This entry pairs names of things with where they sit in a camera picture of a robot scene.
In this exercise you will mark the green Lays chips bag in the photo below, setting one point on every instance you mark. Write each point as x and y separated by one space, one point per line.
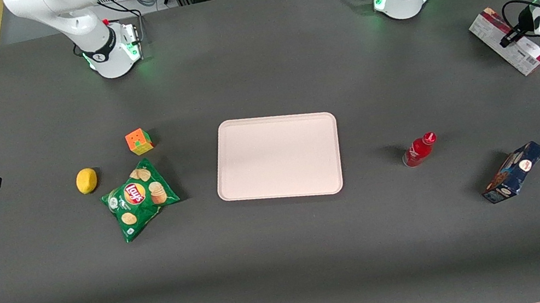
140 199

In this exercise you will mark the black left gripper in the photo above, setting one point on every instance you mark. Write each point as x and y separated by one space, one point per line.
523 27

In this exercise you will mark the pale pink plastic tray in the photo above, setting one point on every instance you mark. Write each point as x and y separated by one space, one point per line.
277 157

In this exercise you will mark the colourful puzzle cube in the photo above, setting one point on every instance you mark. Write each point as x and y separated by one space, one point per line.
139 142

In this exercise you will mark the blue cookie box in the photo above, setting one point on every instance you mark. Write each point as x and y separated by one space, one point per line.
514 172

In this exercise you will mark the yellow lemon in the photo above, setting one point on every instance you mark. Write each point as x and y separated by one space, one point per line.
86 180

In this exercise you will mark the red cookie box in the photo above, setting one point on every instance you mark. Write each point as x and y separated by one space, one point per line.
522 56

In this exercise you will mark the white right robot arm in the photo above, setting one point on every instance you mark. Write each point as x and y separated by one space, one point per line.
81 24

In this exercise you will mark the red drink bottle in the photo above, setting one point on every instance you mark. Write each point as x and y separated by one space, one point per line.
418 150

